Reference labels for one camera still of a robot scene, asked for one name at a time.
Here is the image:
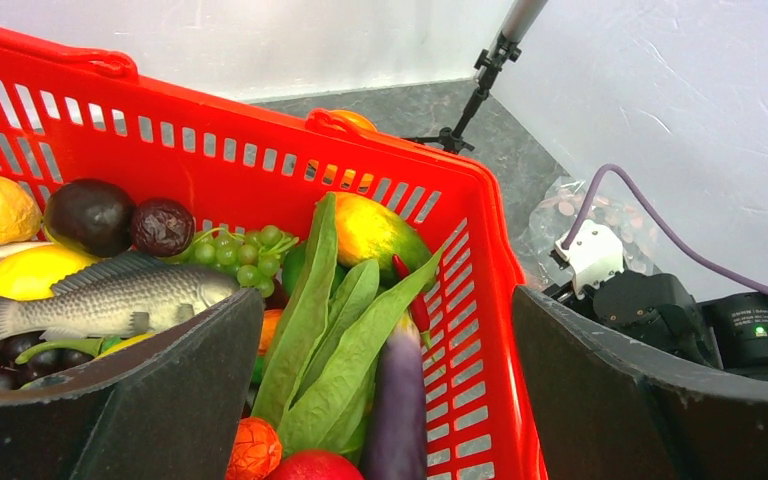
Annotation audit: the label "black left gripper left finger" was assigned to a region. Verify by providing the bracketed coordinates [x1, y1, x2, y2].
[0, 289, 264, 479]

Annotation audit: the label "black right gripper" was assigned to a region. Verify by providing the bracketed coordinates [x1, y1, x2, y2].
[543, 270, 719, 368]

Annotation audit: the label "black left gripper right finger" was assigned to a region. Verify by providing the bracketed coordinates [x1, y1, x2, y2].
[512, 286, 768, 479]

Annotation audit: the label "clear dotted zip bag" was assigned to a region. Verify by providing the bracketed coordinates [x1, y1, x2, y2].
[512, 176, 660, 291]

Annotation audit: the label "yellow green toy mango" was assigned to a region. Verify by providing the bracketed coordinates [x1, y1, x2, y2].
[334, 192, 432, 287]

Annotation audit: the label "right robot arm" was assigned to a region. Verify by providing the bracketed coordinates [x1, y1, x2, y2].
[544, 271, 768, 381]

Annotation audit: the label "orange textured toy fruit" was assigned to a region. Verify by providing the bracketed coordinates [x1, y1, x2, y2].
[225, 417, 283, 480]

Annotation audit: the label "grey toy fish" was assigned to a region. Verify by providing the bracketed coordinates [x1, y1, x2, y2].
[0, 251, 240, 341]

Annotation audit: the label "green toy leafy vegetable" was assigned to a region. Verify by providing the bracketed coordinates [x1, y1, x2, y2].
[253, 192, 441, 458]

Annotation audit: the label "red toy apple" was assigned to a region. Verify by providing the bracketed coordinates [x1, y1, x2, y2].
[265, 450, 364, 480]

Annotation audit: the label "green toy grape bunch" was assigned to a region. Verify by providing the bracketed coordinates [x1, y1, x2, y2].
[168, 225, 300, 298]

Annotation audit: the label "dark red passion fruit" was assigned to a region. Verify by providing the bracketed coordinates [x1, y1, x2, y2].
[130, 197, 195, 257]

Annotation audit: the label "dark purple toy grapes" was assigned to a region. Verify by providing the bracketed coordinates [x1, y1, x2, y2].
[0, 332, 94, 390]

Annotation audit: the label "yellow toy lemon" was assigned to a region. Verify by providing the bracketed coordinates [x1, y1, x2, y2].
[0, 244, 99, 300]

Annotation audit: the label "red toy chili pepper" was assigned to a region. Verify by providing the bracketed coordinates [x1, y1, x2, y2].
[392, 254, 431, 334]

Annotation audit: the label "dark avocado toy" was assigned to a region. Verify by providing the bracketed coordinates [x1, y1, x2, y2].
[43, 178, 136, 258]

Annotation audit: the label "purple toy eggplant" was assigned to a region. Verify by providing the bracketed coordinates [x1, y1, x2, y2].
[359, 312, 428, 480]

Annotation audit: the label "black microphone tripod stand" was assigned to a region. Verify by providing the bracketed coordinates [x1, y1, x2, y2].
[404, 33, 521, 154]

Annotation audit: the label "red plastic shopping basket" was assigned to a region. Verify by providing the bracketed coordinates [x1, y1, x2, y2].
[0, 28, 547, 479]

